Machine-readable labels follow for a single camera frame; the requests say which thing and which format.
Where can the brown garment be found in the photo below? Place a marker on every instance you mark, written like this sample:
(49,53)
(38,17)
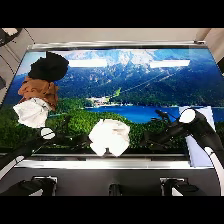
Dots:
(40,89)

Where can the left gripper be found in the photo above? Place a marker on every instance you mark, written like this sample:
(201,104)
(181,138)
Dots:
(81,140)

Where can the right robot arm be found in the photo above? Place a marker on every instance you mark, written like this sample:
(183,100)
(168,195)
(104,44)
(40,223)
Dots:
(200,128)

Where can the black garment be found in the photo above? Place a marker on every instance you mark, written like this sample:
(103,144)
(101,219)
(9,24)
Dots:
(49,67)

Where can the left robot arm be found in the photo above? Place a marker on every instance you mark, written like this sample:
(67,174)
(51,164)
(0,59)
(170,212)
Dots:
(23,149)

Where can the silver frame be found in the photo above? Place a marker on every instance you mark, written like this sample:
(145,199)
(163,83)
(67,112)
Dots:
(106,164)

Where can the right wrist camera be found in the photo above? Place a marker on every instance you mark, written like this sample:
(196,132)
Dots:
(162,115)

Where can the white garment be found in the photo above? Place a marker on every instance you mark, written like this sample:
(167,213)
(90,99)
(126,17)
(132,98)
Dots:
(109,137)
(30,112)

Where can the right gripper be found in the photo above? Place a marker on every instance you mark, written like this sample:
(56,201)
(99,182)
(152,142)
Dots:
(150,138)

